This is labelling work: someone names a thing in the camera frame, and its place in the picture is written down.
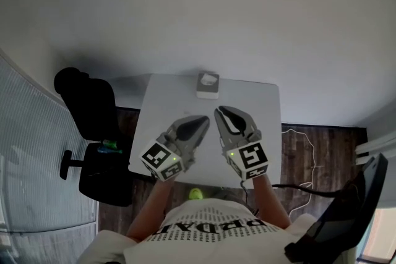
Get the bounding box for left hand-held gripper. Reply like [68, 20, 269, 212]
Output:
[140, 116, 210, 181]

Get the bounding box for black bag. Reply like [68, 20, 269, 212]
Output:
[283, 152, 389, 264]

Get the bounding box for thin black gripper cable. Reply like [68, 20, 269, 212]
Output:
[239, 180, 260, 216]

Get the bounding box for black office chair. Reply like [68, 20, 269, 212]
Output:
[54, 67, 134, 208]

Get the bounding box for blue plastic bottle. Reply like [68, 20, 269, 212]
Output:
[98, 145, 123, 154]

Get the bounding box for white wall pipes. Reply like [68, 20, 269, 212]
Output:
[353, 135, 396, 167]

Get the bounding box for thick black cable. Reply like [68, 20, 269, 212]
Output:
[271, 183, 345, 196]

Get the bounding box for thin white floor cable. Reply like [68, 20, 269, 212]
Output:
[280, 127, 317, 221]

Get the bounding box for dark grey trousers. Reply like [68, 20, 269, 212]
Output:
[212, 187, 252, 213]

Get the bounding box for person's left forearm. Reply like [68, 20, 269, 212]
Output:
[126, 177, 174, 242]

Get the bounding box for person's right forearm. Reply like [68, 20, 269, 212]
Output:
[251, 174, 292, 230]

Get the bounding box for white printed t-shirt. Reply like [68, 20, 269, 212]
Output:
[75, 198, 310, 264]

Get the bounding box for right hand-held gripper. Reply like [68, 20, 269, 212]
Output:
[213, 106, 269, 181]

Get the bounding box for grey window blinds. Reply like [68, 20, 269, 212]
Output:
[0, 48, 100, 234]

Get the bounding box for white and grey tissue box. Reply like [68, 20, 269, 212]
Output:
[196, 70, 221, 101]

